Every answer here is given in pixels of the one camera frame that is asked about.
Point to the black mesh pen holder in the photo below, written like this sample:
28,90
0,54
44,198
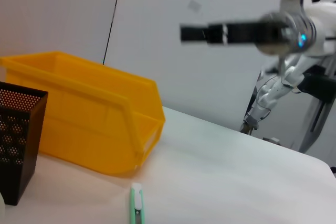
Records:
18,134

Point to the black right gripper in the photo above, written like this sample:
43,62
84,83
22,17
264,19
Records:
244,33

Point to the robot torso column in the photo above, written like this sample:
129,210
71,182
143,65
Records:
317,85

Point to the yellow plastic bin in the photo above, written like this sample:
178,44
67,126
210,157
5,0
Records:
92,119

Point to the green utility knife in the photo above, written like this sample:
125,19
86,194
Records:
136,203

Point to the pale green glass fruit bowl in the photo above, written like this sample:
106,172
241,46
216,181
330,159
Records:
1,203

